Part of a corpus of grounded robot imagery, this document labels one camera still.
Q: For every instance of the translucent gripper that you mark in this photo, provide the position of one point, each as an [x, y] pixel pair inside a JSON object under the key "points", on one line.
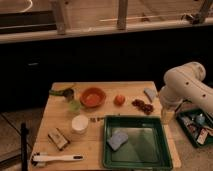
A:
{"points": [[166, 115]]}

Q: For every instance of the red apple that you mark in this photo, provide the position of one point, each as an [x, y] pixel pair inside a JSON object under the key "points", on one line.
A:
{"points": [[119, 100]]}

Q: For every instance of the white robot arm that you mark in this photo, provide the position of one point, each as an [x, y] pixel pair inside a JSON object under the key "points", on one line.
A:
{"points": [[181, 83]]}

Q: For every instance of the white paper cup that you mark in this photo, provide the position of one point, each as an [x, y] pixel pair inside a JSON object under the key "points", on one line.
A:
{"points": [[79, 124]]}

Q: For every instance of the light green cup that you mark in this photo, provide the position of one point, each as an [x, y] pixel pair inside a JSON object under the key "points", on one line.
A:
{"points": [[75, 106]]}

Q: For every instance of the small metal cup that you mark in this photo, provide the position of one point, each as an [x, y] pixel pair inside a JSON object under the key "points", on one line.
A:
{"points": [[69, 94]]}

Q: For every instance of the grey cloth piece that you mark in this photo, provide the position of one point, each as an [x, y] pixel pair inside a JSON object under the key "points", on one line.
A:
{"points": [[151, 94]]}

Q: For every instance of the green bin with items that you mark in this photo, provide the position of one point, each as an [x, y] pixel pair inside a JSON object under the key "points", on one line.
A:
{"points": [[198, 127]]}

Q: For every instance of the green plastic tray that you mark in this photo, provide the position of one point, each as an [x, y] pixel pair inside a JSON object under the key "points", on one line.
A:
{"points": [[145, 149]]}

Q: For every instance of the blue sponge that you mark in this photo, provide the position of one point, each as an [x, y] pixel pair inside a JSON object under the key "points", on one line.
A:
{"points": [[117, 139]]}

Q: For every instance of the orange plastic bowl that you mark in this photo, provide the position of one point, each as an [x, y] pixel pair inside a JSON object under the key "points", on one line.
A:
{"points": [[92, 97]]}

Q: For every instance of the brown chocolate box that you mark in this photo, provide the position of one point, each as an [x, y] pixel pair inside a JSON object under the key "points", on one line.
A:
{"points": [[58, 139]]}

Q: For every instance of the white dish brush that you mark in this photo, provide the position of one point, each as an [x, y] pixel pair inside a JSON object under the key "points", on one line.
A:
{"points": [[42, 158]]}

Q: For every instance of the black pole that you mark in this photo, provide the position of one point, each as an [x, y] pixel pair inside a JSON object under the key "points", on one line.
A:
{"points": [[24, 155]]}

